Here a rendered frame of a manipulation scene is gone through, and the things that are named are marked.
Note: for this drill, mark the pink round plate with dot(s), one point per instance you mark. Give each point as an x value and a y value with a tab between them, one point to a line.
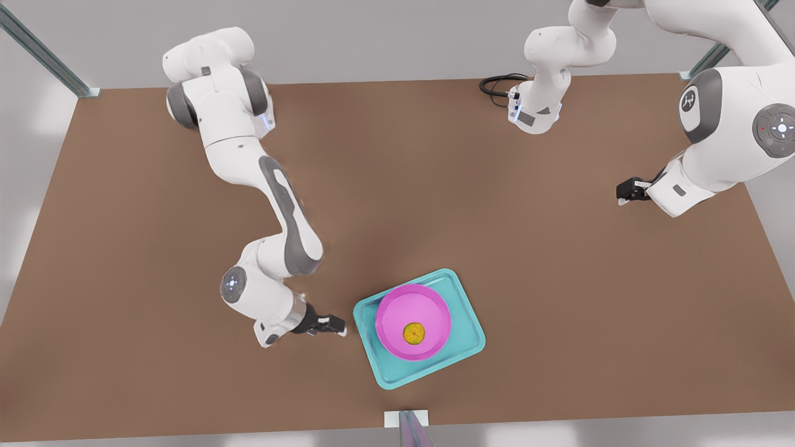
413	321

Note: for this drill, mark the silver frame post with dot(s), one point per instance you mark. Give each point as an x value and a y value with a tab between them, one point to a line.
410	428
723	46
46	54

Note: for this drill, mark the orange fruit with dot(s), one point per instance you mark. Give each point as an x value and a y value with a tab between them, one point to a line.
414	333

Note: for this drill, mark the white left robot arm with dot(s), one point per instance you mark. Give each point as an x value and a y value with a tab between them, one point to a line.
726	124

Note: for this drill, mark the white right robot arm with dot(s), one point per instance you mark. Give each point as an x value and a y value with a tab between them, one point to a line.
292	217

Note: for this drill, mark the teal rectangular tray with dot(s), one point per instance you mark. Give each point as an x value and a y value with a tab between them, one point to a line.
420	328

